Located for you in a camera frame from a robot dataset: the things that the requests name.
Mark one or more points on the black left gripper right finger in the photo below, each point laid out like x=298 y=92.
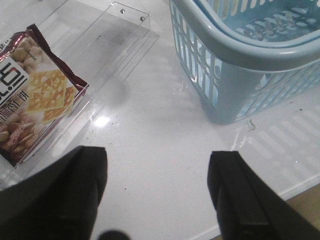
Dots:
x=247 y=208

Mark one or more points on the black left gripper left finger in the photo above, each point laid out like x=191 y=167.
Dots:
x=59 y=202

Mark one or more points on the light blue plastic basket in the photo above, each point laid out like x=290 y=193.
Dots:
x=243 y=56

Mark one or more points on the brown cracker snack packet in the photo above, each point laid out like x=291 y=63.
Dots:
x=37 y=90

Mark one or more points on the clear acrylic left shelf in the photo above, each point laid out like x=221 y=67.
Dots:
x=96 y=39

